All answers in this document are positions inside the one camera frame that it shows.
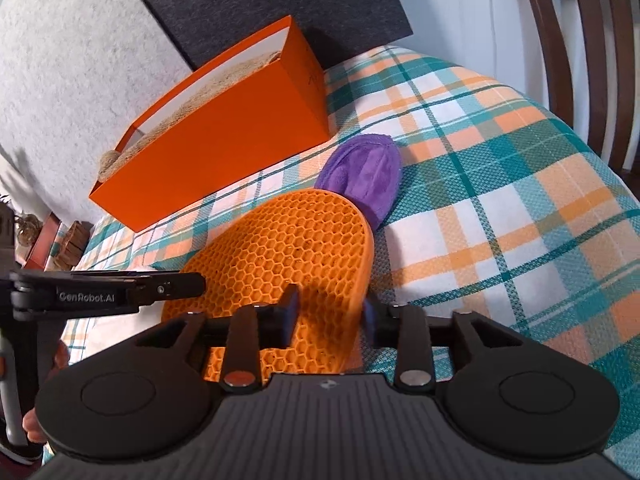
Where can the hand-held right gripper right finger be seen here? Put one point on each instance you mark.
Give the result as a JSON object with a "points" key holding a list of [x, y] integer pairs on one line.
{"points": [[370, 317]]}

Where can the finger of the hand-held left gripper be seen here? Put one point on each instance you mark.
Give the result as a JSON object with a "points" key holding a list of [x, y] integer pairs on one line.
{"points": [[175, 285]]}

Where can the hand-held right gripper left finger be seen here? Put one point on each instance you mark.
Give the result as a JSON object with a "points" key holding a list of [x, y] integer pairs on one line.
{"points": [[290, 312]]}

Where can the orange honeycomb silicone mat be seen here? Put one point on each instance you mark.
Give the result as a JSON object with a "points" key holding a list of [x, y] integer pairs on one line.
{"points": [[280, 240]]}

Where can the orange cardboard box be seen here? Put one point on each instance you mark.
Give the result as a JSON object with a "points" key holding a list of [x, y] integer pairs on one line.
{"points": [[210, 160]]}

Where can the brown loofah sponge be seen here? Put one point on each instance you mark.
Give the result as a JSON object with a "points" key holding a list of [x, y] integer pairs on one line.
{"points": [[107, 165]]}

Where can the purple fleece cloth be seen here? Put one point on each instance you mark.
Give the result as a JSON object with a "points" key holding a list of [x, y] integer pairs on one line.
{"points": [[365, 170]]}

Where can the brown carved wooden block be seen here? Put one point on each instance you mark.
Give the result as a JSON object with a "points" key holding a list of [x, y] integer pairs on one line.
{"points": [[72, 247]]}

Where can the red box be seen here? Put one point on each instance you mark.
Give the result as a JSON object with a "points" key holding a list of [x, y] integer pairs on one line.
{"points": [[45, 240]]}

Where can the potted plant in glass vase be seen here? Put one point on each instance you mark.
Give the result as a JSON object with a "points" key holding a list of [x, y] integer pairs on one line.
{"points": [[29, 227]]}

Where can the plaid tablecloth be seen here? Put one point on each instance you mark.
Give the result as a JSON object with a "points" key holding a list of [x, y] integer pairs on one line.
{"points": [[500, 210]]}

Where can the light grey felt panel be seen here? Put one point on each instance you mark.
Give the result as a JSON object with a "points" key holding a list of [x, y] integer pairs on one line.
{"points": [[75, 60]]}

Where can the dark grey felt panel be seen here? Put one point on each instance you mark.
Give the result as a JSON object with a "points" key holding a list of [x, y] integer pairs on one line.
{"points": [[260, 0]]}

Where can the dark wooden chair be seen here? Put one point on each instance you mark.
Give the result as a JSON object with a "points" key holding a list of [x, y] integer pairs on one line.
{"points": [[550, 35]]}

